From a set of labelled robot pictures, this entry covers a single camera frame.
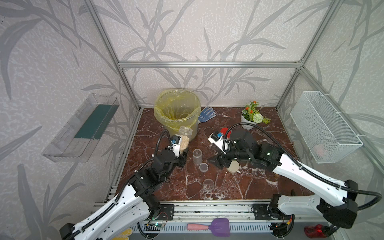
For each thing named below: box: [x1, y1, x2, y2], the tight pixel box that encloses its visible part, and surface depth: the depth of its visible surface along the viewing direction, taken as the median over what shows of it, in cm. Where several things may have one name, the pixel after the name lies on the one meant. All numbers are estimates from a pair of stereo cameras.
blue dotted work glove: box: [197, 106, 217, 125], surface depth 118 cm
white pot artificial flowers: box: [241, 101, 271, 130], surface depth 98 cm
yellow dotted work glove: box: [112, 228, 133, 240], surface depth 69 cm
